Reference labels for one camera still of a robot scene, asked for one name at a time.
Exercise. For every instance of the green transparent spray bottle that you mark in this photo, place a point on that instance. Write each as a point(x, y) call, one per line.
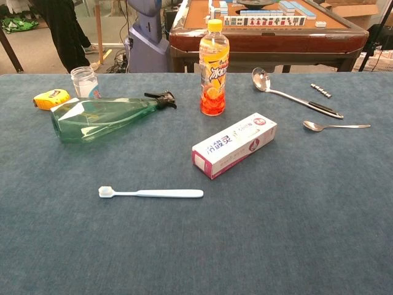
point(92, 120)

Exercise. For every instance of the orange drink bottle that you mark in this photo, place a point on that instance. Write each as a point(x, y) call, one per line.
point(214, 61)

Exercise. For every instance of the black tripod stand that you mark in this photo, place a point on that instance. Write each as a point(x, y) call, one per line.
point(365, 58)

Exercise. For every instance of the white pink toothpaste box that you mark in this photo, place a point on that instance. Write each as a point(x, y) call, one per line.
point(233, 144)

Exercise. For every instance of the light blue toothbrush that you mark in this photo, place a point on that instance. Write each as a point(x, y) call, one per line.
point(169, 193)

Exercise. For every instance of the blue grey machine base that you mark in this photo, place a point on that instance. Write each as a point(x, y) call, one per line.
point(147, 52)

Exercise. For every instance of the blue felt table cloth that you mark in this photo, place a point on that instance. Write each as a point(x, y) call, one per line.
point(276, 230)

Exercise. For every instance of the small steel spoon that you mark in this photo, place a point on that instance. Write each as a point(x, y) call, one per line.
point(311, 126)

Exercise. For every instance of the clear plastic jar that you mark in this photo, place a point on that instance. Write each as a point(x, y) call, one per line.
point(83, 81)

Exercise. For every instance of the brown mahjong table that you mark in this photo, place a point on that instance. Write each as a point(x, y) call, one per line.
point(276, 40)

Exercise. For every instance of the small metal bit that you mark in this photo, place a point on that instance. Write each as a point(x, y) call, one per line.
point(320, 90)

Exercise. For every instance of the row of face mahjong tiles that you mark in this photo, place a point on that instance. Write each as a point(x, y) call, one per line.
point(264, 21)

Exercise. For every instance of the yellow tape measure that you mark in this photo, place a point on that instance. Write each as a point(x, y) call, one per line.
point(50, 99)

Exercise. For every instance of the single white mahjong tile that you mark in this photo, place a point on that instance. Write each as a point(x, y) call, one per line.
point(320, 24)

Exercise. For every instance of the person in black trousers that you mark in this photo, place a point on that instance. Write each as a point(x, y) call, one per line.
point(64, 30)

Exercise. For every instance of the white crate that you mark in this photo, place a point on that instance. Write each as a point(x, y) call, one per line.
point(380, 63)

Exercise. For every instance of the cardboard box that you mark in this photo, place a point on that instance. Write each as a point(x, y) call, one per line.
point(356, 12)

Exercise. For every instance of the green bag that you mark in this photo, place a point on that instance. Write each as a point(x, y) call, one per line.
point(18, 24)

